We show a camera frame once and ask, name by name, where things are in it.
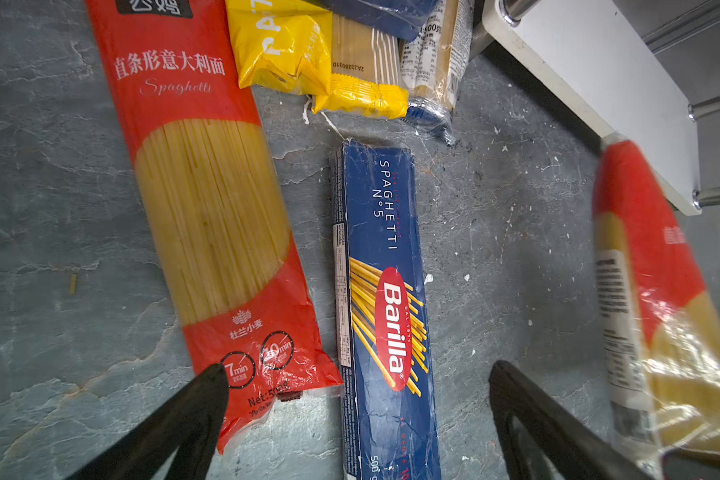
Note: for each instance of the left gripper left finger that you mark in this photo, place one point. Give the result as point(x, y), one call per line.
point(184, 430)

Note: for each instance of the blue Barilla rigatoni box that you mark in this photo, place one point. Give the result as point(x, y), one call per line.
point(402, 19)

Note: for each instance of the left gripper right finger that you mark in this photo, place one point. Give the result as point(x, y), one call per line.
point(518, 404)

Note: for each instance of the clear labelled spaghetti bag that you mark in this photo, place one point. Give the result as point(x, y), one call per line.
point(433, 66)

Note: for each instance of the red spaghetti bag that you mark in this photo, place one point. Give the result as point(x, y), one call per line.
point(213, 202)
point(661, 328)

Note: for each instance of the yellow pasta bag under box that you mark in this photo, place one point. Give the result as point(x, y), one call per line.
point(301, 48)

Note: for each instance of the blue Barilla spaghetti box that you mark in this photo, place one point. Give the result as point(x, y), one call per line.
point(389, 426)

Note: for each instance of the white two-tier shelf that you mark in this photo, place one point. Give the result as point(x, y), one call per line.
point(589, 56)

